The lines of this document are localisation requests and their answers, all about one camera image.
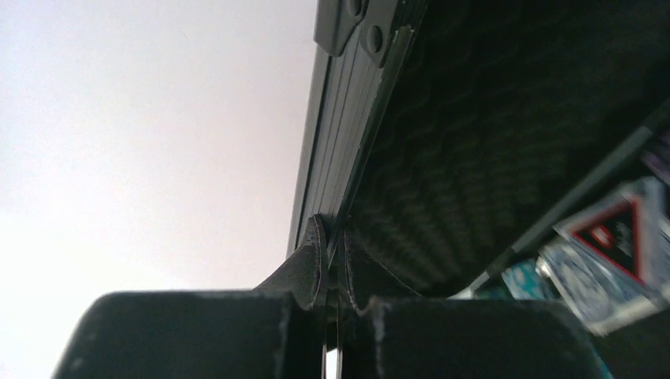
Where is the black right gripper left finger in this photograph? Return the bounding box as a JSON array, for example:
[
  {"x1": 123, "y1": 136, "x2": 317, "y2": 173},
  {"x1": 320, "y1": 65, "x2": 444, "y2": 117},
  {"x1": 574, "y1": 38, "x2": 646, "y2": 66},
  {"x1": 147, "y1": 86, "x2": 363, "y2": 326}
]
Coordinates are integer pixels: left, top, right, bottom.
[{"x1": 55, "y1": 216, "x2": 328, "y2": 378}]

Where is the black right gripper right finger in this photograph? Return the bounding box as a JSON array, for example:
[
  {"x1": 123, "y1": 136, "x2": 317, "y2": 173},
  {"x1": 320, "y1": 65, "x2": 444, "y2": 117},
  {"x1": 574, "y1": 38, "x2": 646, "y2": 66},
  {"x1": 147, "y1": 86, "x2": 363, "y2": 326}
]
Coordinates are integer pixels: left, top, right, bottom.
[{"x1": 337, "y1": 231, "x2": 606, "y2": 378}]

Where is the black poker set case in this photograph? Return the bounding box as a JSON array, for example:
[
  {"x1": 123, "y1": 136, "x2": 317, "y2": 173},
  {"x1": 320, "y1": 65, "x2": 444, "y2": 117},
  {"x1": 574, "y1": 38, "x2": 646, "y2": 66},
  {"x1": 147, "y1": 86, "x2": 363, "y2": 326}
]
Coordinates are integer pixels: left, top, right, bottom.
[{"x1": 284, "y1": 0, "x2": 670, "y2": 379}]

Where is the clear round dealer button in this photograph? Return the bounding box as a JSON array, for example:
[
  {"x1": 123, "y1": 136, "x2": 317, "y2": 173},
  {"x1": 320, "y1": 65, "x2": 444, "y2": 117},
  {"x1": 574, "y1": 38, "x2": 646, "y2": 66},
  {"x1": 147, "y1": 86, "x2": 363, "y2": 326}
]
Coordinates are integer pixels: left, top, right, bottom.
[{"x1": 536, "y1": 239, "x2": 669, "y2": 336}]

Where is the red black triangle marker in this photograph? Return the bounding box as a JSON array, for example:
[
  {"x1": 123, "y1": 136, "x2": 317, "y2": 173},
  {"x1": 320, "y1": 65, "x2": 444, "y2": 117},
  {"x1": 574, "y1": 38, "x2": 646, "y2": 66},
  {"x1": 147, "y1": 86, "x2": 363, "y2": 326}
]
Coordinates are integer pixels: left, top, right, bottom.
[{"x1": 554, "y1": 176, "x2": 669, "y2": 290}]

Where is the light blue chip stack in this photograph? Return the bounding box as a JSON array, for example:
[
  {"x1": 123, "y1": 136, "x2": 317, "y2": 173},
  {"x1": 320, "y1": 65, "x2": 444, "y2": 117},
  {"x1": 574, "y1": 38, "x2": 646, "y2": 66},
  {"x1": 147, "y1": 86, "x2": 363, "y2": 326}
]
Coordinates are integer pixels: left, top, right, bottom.
[{"x1": 501, "y1": 259, "x2": 557, "y2": 301}]

